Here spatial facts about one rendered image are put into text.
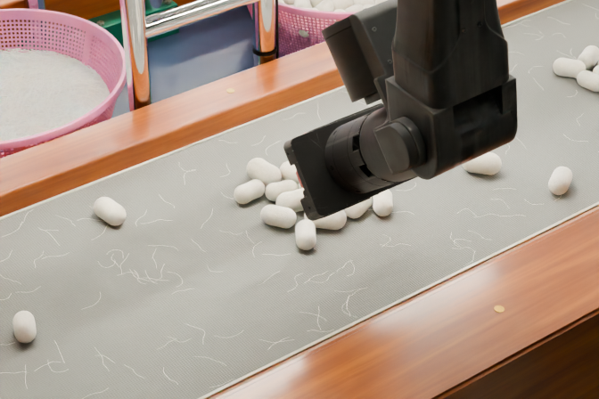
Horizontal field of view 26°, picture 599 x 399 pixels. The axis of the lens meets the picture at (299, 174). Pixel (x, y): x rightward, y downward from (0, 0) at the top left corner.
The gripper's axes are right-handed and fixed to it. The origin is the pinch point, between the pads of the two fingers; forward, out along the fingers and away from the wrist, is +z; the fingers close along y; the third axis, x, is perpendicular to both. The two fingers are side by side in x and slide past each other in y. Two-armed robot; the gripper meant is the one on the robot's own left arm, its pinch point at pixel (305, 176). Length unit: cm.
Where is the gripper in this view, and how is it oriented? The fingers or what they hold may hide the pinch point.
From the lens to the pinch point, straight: 110.3
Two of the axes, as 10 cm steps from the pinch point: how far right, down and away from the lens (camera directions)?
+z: -4.4, 1.7, 8.8
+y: -8.2, 3.3, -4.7
